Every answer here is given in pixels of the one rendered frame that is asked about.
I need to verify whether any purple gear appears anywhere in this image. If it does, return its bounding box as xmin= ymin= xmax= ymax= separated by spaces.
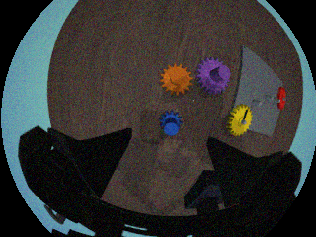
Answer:
xmin=195 ymin=56 xmax=230 ymax=95

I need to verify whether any orange gear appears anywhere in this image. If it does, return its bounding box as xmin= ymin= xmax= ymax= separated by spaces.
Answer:
xmin=159 ymin=63 xmax=194 ymax=96

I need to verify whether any red gear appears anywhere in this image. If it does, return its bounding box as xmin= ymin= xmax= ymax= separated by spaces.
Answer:
xmin=277 ymin=87 xmax=285 ymax=110

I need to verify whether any yellow gear with black stripe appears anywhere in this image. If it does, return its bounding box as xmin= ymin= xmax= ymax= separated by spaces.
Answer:
xmin=226 ymin=104 xmax=253 ymax=137

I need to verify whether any blue gear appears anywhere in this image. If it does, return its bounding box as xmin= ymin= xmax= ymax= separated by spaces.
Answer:
xmin=159 ymin=111 xmax=183 ymax=135

